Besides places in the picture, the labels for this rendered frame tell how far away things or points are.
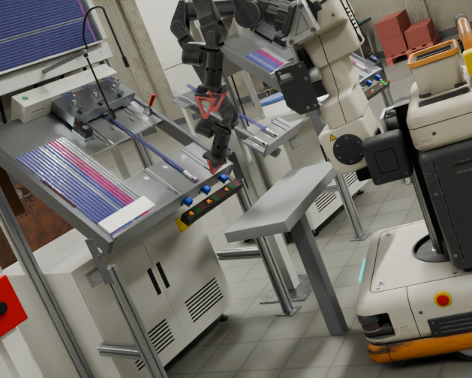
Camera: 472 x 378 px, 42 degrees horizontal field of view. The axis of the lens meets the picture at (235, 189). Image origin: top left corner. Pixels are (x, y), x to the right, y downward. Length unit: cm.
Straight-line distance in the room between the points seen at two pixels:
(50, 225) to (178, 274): 275
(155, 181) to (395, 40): 740
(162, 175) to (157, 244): 36
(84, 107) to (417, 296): 146
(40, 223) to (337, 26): 374
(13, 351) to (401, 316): 121
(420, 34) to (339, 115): 746
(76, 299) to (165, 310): 40
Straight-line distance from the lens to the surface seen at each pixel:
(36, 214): 525
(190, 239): 273
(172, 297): 265
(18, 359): 209
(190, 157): 250
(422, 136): 183
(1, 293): 203
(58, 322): 258
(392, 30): 944
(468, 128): 183
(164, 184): 234
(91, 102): 259
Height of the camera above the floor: 118
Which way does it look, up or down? 13 degrees down
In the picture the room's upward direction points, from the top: 22 degrees counter-clockwise
